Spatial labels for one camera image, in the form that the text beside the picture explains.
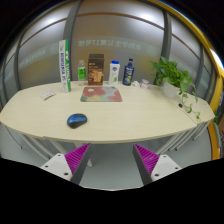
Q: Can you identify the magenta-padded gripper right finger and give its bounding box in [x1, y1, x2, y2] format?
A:
[131, 143, 183, 186]

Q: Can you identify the dark blue shampoo bottle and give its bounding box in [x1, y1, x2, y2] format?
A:
[122, 58, 136, 87]

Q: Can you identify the white green shuttlecock tube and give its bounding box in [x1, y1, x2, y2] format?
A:
[58, 39, 72, 93]

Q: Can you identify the blue and black computer mouse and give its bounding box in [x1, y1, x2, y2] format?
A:
[66, 113, 88, 130]

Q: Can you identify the floral pastel mouse pad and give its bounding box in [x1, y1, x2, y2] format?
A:
[79, 86, 123, 103]

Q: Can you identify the small white jar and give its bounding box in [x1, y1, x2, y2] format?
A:
[140, 78, 150, 90]

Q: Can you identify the small patterned tissue packet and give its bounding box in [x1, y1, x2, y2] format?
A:
[40, 89, 57, 101]

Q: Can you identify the green potted plant, white pot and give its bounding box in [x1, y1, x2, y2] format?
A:
[148, 55, 202, 121]

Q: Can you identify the clear bottle with green label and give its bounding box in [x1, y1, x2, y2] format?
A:
[77, 59, 87, 87]

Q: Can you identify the brown cracker box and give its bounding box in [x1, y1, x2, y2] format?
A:
[87, 53, 105, 86]

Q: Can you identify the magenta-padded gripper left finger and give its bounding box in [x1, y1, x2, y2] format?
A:
[39, 142, 93, 186]

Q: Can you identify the white bottle with blue cap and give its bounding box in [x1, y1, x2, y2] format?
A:
[108, 60, 121, 86]

